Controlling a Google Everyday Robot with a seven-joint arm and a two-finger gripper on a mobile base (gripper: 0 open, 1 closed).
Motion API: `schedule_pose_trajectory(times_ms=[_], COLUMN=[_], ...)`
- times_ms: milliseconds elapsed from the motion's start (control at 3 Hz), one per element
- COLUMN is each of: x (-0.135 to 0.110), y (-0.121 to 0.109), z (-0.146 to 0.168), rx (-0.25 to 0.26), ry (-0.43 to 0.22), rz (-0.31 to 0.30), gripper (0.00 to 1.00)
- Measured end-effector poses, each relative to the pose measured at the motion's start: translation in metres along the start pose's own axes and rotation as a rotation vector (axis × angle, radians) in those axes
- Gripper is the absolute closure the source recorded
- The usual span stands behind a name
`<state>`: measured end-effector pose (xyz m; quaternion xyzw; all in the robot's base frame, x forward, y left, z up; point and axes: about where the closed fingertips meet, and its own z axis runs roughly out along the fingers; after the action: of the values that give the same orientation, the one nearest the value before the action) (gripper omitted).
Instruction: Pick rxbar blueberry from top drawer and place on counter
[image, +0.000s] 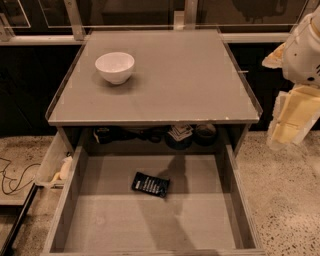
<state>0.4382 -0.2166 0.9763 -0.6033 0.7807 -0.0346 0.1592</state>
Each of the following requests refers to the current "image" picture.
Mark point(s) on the patterned snack packet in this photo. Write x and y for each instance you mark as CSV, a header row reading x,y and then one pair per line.
x,y
180,132

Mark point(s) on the black object in cabinet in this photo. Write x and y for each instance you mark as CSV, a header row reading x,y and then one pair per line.
x,y
104,135

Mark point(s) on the dark round container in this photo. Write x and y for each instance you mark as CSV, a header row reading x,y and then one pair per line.
x,y
205,134

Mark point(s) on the dark blue rxbar wrapper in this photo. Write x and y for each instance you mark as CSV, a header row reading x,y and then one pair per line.
x,y
150,185

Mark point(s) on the metal window frame rail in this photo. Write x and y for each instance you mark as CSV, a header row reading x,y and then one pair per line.
x,y
70,21

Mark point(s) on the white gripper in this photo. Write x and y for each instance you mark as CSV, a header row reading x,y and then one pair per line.
x,y
302,56

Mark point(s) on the white ceramic bowl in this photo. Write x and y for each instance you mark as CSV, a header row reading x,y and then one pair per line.
x,y
115,67

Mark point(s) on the grey cabinet counter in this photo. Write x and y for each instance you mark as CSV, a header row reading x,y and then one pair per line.
x,y
180,76

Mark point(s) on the open grey top drawer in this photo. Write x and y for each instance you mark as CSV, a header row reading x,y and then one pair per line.
x,y
205,212

